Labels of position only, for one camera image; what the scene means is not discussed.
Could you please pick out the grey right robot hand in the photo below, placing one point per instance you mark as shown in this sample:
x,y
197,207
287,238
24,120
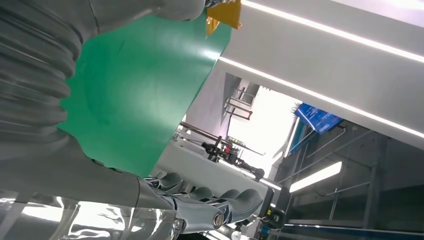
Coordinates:
x,y
82,185

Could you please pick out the black mechanism with red part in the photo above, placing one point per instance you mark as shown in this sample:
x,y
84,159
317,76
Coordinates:
x,y
228,154

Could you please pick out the metal rack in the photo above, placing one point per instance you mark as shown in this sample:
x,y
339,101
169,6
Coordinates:
x,y
242,102

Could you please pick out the small black device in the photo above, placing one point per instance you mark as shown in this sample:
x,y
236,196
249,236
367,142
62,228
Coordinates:
x,y
276,217

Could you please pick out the yellow wrapped cardboard box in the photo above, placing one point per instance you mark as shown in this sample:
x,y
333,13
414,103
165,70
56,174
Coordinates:
x,y
225,15

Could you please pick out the ceiling light panel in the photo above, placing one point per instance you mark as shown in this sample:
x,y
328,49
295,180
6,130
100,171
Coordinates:
x,y
316,177

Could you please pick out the blue sign board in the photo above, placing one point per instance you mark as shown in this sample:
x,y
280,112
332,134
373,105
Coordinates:
x,y
316,117

